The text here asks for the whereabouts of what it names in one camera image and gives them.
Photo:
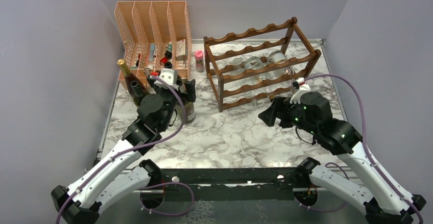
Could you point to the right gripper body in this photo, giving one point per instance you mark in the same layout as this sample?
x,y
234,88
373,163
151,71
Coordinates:
x,y
293,115

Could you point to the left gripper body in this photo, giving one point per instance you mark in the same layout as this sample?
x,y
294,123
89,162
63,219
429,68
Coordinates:
x,y
169,98

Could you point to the green wine bottle brown label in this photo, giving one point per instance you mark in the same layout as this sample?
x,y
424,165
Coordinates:
x,y
168,65

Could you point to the dark bottle white label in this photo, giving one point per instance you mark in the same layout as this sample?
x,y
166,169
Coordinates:
x,y
138,93

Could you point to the red wine bottle gold cap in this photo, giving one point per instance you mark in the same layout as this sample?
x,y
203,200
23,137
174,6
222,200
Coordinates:
x,y
129,76

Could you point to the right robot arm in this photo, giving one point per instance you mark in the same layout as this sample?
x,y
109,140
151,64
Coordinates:
x,y
380,199

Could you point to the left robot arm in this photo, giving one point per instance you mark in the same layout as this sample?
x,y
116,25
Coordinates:
x,y
84,200

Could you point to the red capped small bottle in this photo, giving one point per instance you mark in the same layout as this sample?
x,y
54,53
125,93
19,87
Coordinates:
x,y
167,53

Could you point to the small white box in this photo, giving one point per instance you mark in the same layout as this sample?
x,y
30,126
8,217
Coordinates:
x,y
181,50

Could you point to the pink capped jar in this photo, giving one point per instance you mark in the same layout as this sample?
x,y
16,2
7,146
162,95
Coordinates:
x,y
199,61

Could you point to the orange plastic file organizer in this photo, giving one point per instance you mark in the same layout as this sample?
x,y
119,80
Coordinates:
x,y
146,26

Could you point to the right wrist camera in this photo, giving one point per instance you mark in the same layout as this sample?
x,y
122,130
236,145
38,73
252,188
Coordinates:
x,y
301,88

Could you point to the black mounting rail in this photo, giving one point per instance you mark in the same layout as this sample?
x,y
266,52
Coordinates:
x,y
227,184

